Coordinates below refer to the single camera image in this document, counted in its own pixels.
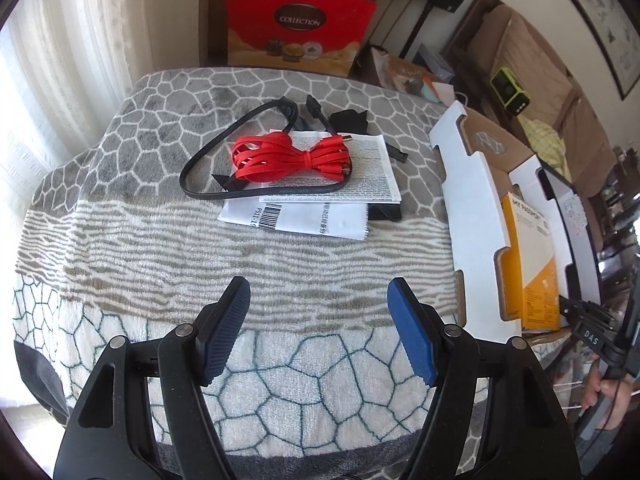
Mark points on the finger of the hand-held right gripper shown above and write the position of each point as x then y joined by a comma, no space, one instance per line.
575,306

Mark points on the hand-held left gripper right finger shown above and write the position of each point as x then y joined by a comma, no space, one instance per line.
415,330

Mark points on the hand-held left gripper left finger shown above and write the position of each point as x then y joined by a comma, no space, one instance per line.
225,330

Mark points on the yellow product box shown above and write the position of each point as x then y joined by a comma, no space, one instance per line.
535,270

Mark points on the black portable drive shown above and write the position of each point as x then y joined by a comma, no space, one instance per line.
385,212

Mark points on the white cardboard box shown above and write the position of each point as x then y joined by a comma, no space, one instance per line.
470,200

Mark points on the white printed leaflet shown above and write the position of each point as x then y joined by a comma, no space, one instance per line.
370,175

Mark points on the short black plastic end cap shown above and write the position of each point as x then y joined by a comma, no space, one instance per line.
350,120

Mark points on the person's right hand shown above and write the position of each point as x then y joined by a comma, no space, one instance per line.
610,390

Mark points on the cluttered dark shelf unit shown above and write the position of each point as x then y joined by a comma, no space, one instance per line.
620,210

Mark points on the grey and white patterned blanket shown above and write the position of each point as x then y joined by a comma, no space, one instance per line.
150,240

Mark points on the yellow checked cloth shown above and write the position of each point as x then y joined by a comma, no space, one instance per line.
545,137

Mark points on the green and black device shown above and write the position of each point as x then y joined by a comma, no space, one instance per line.
510,90

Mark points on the pile of assorted papers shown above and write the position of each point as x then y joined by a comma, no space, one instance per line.
400,72

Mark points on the brown sofa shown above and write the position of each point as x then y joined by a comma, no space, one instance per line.
525,40

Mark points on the black speaker stand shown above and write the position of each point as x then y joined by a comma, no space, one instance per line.
417,35

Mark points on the white curtain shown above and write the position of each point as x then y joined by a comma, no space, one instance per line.
75,60

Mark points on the red gift bag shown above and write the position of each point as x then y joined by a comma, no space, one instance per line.
300,0

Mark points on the framed wall picture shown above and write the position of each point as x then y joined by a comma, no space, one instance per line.
600,20

